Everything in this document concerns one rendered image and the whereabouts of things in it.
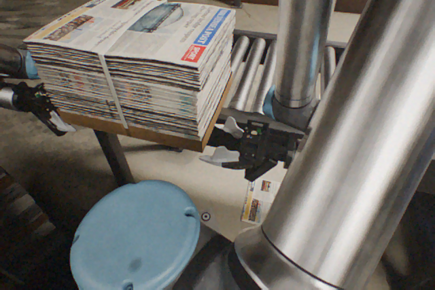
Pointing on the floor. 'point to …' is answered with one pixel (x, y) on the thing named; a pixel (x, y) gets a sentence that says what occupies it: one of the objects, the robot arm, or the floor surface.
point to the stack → (34, 262)
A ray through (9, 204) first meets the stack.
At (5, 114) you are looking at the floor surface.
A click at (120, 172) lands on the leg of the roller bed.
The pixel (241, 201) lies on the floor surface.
